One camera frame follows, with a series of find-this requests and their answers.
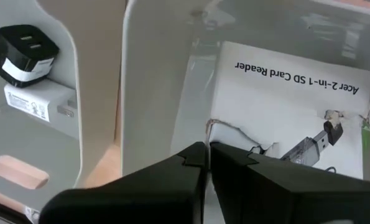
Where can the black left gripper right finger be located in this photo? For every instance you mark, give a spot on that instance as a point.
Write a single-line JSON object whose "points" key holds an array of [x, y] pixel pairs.
{"points": [[296, 202]]}

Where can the grey plastic bin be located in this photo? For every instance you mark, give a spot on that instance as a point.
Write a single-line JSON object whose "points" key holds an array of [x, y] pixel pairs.
{"points": [[16, 137], [153, 93]]}

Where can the white green Acer box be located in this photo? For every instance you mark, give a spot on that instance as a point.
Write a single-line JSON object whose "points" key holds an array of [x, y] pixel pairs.
{"points": [[281, 105]]}

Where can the white switching power adapter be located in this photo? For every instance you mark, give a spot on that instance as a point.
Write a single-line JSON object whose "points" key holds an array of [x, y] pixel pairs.
{"points": [[48, 96]]}

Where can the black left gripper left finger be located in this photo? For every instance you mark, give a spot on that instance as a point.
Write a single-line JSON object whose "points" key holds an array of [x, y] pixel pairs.
{"points": [[141, 202]]}

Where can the black USB charger white label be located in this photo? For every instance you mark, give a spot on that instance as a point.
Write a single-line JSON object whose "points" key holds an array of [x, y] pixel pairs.
{"points": [[20, 46]]}

